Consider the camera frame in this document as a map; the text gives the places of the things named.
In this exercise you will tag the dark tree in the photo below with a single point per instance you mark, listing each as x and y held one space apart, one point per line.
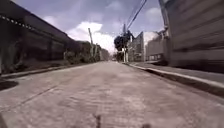
120 42

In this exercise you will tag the utility pole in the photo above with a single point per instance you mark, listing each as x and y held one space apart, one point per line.
124 43

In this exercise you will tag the grey paved road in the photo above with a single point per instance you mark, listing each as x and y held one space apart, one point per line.
110 93

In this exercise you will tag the pale building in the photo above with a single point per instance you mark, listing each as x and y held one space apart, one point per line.
136 46

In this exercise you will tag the leaning pole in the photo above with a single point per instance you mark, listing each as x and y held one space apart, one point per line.
90 41

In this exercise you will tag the roadside bushes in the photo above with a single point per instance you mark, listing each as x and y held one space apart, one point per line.
80 57

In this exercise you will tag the robot's own part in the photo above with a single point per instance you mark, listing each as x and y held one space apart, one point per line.
145 126
97 121

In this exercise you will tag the concrete kerb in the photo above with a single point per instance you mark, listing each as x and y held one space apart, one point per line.
180 79

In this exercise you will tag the narrow kerb strip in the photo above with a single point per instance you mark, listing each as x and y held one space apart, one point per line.
36 71

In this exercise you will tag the grey stone pavement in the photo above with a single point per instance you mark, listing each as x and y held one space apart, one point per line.
196 75

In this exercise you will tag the grey building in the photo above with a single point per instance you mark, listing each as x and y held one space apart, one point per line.
196 33

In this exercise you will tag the long dark wall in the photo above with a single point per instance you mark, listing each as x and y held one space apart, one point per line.
33 43

